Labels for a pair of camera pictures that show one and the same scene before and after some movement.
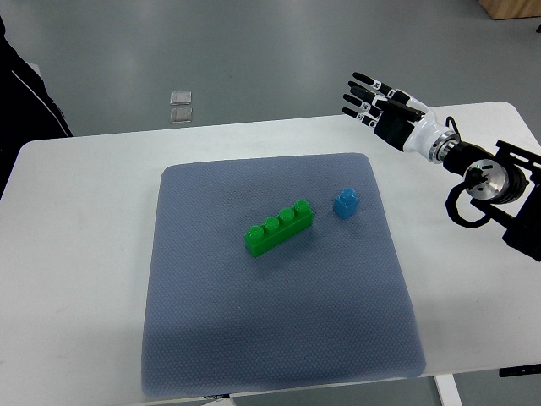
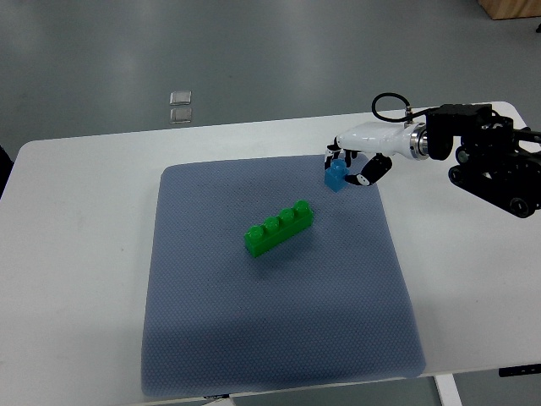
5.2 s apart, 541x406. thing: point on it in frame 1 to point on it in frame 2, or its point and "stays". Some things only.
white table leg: [448, 392] stays
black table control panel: [520, 370] stays
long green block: [275, 232] stays
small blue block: [346, 203] to [336, 176]
